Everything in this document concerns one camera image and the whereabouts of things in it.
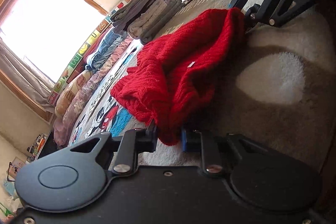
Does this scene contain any red knit sweater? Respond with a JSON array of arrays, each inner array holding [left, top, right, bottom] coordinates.
[[110, 8, 245, 145]]

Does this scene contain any grey folded clothes stack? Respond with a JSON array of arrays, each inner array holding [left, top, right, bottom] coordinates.
[[110, 0, 185, 45]]

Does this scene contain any pink floral pillow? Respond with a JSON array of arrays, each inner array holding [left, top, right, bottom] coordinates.
[[54, 36, 133, 148]]

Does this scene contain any orange cartoon pillow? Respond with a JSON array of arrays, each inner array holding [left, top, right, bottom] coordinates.
[[55, 70, 93, 118]]

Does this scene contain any blue folded quilt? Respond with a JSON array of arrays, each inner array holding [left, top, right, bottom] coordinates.
[[85, 28, 127, 72]]

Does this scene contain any grey window curtain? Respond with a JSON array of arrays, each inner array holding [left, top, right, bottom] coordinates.
[[1, 39, 55, 113]]

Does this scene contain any wooden framed window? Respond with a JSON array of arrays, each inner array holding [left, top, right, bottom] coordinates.
[[1, 0, 108, 122]]

